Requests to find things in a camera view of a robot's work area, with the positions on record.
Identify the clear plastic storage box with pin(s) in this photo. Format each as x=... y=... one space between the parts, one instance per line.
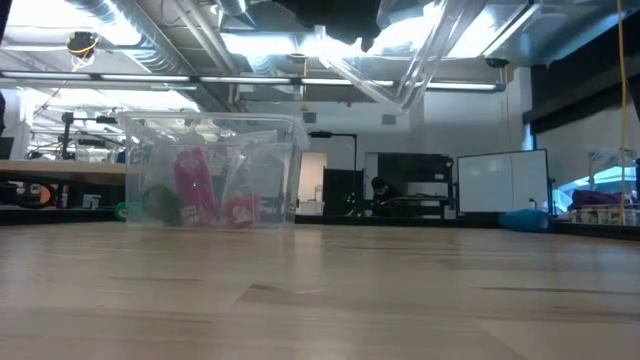
x=210 y=170

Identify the black monitor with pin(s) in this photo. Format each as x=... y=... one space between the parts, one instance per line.
x=342 y=192

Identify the black shelving unit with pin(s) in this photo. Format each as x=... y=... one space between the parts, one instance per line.
x=425 y=170

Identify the bagged green bandage roll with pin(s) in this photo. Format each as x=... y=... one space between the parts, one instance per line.
x=162 y=205

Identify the white cabinet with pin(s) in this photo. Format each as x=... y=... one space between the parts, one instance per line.
x=485 y=182

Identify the white storage bin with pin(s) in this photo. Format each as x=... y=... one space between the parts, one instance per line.
x=312 y=207

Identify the black camera rig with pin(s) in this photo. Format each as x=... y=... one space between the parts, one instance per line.
x=66 y=135

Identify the row of small jars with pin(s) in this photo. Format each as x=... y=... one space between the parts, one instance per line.
x=600 y=216

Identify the wooden workbench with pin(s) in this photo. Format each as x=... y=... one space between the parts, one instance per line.
x=60 y=172

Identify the purple bag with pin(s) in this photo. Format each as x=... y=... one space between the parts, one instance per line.
x=595 y=198

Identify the person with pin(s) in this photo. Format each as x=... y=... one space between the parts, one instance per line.
x=382 y=189

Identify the clear plastic box lid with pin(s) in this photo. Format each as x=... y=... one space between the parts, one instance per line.
x=420 y=65

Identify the black aluminium table frame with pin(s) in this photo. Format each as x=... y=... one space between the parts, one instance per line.
x=50 y=216

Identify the red elastic bandage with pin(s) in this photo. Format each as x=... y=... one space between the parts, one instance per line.
x=241 y=212

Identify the bagged red bandage roll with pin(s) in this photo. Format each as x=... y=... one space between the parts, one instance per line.
x=195 y=185

